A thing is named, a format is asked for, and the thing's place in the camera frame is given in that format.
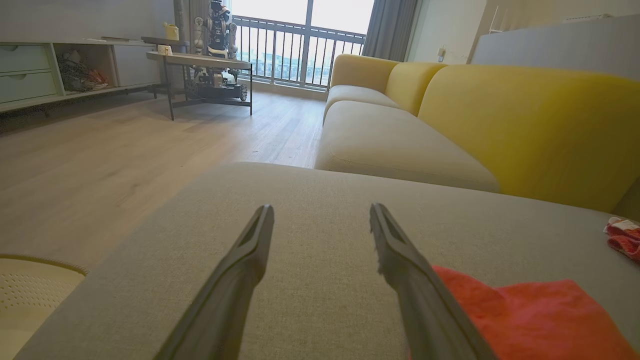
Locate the red garment with white stripes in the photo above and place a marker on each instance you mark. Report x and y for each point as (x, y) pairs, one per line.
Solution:
(540, 320)

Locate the cream perforated laundry basket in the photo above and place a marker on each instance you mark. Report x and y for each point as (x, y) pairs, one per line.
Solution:
(30, 295)

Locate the small grey sofa seat cushion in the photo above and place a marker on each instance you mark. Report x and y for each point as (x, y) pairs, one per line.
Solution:
(355, 97)

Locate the white wheeled humanoid robot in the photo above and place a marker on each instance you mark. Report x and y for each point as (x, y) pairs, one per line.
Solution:
(218, 35)

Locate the dark grey curtain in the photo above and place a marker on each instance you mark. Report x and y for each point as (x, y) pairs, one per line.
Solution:
(390, 27)

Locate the red shorts with white waistband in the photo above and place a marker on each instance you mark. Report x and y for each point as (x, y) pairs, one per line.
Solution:
(625, 240)

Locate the dark small side table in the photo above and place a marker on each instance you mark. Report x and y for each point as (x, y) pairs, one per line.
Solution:
(165, 41)

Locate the yellow sofa end backrest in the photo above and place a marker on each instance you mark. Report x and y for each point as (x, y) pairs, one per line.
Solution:
(360, 70)

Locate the white wall socket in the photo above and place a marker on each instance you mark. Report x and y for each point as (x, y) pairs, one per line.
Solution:
(442, 54)

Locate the wooden coffee table black legs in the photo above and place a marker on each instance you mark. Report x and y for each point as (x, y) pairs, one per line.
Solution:
(200, 61)

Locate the narrow yellow sofa backrest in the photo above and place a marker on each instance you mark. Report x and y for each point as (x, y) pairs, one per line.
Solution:
(412, 85)

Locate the grey upright panel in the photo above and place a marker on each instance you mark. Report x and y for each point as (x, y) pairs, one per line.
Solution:
(555, 47)

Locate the balcony glass door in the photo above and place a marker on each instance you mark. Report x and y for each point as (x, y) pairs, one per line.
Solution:
(307, 10)

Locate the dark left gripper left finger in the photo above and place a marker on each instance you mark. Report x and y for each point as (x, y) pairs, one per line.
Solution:
(230, 290)

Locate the grey balcony railing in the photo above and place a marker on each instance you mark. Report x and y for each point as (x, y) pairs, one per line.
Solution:
(280, 55)

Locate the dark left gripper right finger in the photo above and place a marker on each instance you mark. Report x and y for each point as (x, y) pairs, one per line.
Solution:
(425, 305)

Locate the light sheer curtain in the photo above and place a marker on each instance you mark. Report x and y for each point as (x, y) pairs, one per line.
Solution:
(192, 12)

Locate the large grey sofa seat cushion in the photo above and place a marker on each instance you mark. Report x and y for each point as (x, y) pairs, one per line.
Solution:
(390, 145)

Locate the yellow watering can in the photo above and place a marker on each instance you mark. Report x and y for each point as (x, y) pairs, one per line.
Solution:
(171, 32)

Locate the large yellow sofa backrest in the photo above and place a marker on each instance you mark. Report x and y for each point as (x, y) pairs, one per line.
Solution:
(540, 130)

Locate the white and green TV cabinet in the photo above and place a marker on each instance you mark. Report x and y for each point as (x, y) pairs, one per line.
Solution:
(30, 70)

